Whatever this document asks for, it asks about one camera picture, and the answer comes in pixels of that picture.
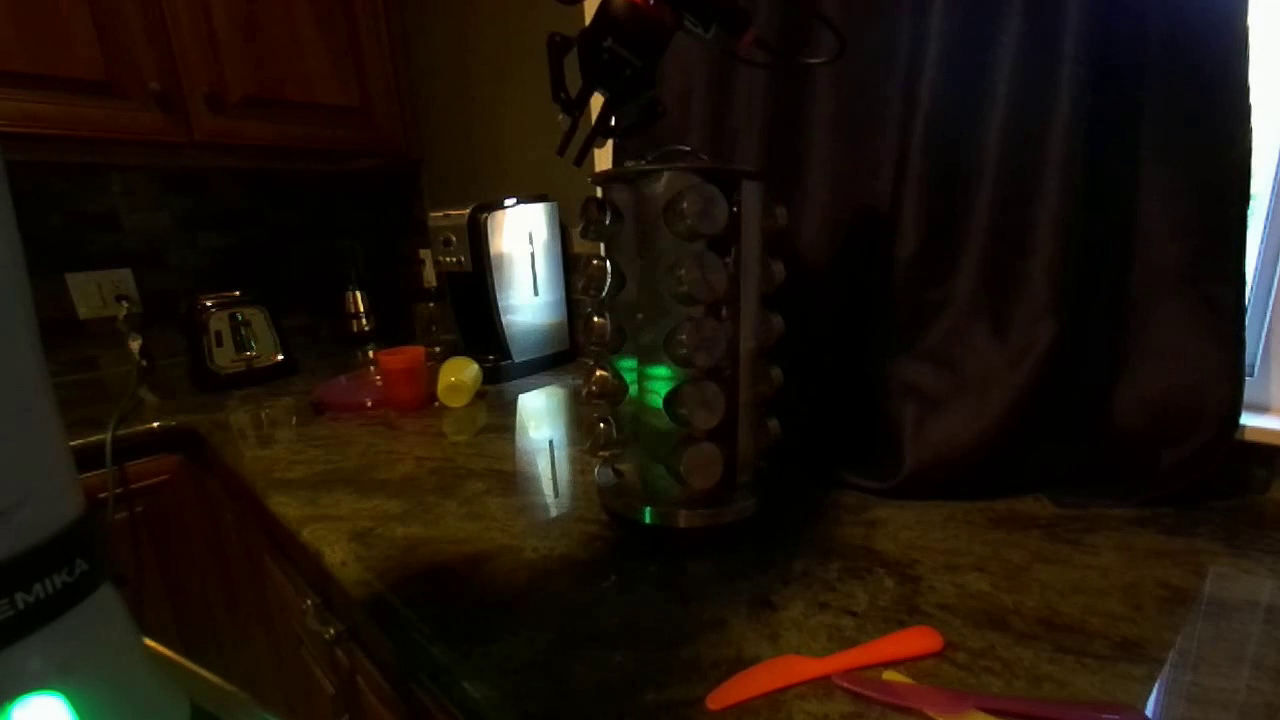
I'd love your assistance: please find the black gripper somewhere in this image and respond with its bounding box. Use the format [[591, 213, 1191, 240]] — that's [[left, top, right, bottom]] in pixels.
[[549, 0, 735, 171]]

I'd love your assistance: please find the stainless steel coffee maker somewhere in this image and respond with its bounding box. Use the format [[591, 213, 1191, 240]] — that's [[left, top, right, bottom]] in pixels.
[[470, 193, 577, 385]]

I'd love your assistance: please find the yellow-green plastic cup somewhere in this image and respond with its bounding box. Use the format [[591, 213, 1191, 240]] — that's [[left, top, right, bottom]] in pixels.
[[432, 353, 489, 414]]

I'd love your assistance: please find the small metal shaker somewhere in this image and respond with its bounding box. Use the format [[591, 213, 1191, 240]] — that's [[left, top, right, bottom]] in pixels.
[[340, 283, 381, 363]]

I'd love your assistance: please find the orange plastic cup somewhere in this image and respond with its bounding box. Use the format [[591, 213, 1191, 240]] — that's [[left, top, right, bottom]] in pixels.
[[374, 340, 440, 418]]

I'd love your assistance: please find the purple plastic cup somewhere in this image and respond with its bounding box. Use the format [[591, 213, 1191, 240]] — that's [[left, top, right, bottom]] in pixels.
[[312, 363, 387, 420]]

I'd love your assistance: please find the silver toaster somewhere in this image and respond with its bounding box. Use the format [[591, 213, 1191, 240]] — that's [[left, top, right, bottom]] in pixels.
[[196, 287, 294, 390]]

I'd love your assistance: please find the dark window curtain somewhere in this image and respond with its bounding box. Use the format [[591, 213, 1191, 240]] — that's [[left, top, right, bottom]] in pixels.
[[636, 0, 1256, 506]]

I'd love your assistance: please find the orange plastic spatula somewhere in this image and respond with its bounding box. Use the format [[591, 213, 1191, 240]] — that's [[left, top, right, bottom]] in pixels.
[[701, 622, 952, 716]]

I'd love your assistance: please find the brown wooden base cabinet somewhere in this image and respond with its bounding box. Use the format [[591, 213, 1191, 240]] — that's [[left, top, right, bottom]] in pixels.
[[75, 443, 422, 720]]

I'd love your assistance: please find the clear plastic container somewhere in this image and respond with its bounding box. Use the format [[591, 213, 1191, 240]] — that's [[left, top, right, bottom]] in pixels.
[[1141, 557, 1280, 720]]

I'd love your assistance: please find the dark wall switch plate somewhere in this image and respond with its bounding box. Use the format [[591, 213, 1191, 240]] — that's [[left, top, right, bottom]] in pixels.
[[424, 203, 482, 281]]

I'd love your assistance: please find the brown wooden wall cabinet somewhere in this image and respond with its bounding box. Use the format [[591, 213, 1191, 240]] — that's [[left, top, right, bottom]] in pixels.
[[0, 0, 413, 167]]

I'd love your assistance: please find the thin grey power cord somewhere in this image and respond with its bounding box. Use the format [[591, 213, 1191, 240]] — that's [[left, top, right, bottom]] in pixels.
[[97, 296, 157, 465]]

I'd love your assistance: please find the white wall outlet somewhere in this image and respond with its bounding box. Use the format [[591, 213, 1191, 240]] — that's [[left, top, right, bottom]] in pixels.
[[62, 263, 146, 328]]

